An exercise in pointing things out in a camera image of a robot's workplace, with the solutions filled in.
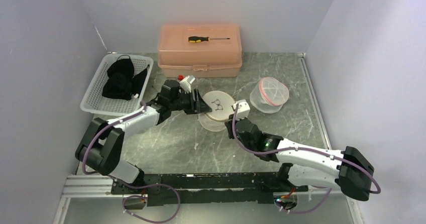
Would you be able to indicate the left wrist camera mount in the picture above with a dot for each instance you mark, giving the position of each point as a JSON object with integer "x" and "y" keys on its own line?
{"x": 185, "y": 82}

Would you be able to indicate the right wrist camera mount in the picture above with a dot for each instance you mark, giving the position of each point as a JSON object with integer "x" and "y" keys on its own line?
{"x": 241, "y": 108}

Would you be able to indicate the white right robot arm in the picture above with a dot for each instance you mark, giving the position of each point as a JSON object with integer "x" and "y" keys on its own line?
{"x": 347, "y": 170}

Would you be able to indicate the white plastic basket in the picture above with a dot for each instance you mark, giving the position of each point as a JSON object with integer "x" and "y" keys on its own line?
{"x": 93, "y": 101}

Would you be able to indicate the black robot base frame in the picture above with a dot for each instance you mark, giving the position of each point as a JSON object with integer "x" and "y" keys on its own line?
{"x": 259, "y": 187}

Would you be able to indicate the beige mesh laundry bag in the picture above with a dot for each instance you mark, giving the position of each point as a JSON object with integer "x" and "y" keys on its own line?
{"x": 221, "y": 105}

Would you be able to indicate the yellow black screwdriver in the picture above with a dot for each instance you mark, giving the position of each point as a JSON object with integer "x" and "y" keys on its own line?
{"x": 198, "y": 39}

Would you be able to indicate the black bra in basket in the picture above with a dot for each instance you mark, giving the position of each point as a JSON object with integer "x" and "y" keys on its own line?
{"x": 122, "y": 81}

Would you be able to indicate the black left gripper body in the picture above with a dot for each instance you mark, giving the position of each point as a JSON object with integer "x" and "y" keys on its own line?
{"x": 183, "y": 102}

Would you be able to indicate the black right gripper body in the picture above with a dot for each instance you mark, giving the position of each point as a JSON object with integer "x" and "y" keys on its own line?
{"x": 230, "y": 129}

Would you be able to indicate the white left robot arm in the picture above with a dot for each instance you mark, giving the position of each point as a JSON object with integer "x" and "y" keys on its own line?
{"x": 101, "y": 146}

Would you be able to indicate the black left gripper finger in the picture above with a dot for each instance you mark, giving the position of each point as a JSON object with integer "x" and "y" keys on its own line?
{"x": 203, "y": 107}
{"x": 196, "y": 101}

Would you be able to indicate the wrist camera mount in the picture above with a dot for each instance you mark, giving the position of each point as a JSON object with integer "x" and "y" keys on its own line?
{"x": 241, "y": 108}
{"x": 185, "y": 82}

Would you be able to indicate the white mesh bag red zipper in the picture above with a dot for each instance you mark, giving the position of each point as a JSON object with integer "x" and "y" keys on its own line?
{"x": 269, "y": 95}

